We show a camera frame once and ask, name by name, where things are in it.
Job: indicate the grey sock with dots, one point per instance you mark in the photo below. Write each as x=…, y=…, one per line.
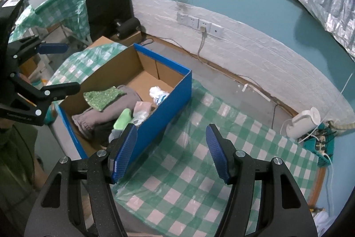
x=111, y=112

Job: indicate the white electric kettle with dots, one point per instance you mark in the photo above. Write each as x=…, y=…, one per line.
x=302, y=121

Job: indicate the white wall socket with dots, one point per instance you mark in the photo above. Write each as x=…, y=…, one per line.
x=182, y=18
x=204, y=23
x=193, y=21
x=216, y=30

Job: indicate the white rack frame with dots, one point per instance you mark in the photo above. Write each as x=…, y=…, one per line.
x=68, y=34

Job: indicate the person's olive clothing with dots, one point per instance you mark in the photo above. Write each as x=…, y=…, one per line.
x=16, y=156

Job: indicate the cardboard box with blue rim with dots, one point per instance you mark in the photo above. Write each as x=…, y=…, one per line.
x=177, y=98

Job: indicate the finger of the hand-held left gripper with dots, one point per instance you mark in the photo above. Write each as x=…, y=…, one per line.
x=61, y=89
x=52, y=48

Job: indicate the green sequin cloth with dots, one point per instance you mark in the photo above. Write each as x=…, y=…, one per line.
x=102, y=96

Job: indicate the light green cloth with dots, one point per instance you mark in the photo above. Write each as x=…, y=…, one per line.
x=122, y=120

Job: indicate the white and blue sock bundle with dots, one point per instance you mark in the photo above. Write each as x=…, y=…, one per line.
x=156, y=92

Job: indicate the orange and green bag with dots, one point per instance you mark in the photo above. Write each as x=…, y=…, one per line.
x=50, y=116

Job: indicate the crumpled green checkered plastic sheet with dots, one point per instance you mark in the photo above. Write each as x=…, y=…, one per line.
x=69, y=3

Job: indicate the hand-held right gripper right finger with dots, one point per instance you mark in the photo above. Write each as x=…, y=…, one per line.
x=217, y=153

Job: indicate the white and beige sock bundle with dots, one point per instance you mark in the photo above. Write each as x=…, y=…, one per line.
x=141, y=109

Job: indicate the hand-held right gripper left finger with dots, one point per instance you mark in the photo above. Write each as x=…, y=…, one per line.
x=124, y=151

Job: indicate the brown cardboard box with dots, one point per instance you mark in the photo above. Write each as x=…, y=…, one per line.
x=102, y=41

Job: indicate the green checkered tablecloth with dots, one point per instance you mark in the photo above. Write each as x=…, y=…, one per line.
x=194, y=189

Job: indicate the white power strip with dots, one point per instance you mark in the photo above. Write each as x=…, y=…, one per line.
x=323, y=139

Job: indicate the black cylindrical device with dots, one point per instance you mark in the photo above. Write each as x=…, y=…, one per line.
x=129, y=26

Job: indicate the grey-blue sock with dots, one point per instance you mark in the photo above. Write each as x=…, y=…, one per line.
x=112, y=137

